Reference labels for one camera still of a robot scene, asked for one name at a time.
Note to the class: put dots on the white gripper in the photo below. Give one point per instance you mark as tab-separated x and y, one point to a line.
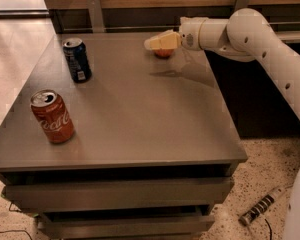
189	34

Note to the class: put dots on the red apple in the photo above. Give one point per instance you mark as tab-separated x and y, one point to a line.
163	53

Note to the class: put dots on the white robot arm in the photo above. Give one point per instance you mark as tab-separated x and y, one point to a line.
244	37

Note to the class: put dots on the dark blue soda can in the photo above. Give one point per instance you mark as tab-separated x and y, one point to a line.
76	57

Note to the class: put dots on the red coca-cola can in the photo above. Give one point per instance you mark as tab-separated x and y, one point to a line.
52	115

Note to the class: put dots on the grey drawer cabinet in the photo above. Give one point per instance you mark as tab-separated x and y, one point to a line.
138	118

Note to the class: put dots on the upper grey drawer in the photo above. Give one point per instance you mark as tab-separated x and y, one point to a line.
112	195

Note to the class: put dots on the grey drawer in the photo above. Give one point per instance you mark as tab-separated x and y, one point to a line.
112	195
127	227

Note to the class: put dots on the white power strip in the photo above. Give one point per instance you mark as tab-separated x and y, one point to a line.
261	206

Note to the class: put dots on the lower grey drawer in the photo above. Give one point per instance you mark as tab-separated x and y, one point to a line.
127	227

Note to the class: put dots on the left metal bracket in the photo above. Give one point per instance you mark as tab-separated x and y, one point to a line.
96	15

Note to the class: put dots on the grey wall shelf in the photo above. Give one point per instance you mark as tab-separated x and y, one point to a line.
289	36

